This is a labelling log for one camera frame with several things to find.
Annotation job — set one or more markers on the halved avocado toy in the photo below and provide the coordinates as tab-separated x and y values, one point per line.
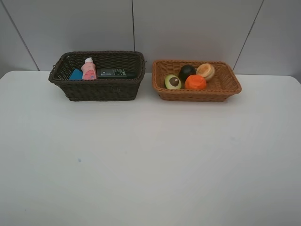
172	82

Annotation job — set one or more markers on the orange toy fruit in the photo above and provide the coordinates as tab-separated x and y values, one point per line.
195	82

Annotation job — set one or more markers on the dark mangosteen toy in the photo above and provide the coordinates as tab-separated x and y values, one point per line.
186	71

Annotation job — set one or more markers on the dark green pump bottle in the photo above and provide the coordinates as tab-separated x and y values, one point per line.
115	74

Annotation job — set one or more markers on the tan round bread toy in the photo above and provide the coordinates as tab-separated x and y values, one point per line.
207	71

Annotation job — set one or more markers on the pink squeeze bottle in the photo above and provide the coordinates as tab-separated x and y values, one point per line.
89	70

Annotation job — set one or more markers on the black whiteboard eraser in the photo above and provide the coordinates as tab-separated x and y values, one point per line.
76	75

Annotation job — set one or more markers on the dark brown wicker basket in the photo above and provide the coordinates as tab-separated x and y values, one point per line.
103	89

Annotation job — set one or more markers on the orange wicker basket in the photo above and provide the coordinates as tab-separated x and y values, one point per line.
223	85

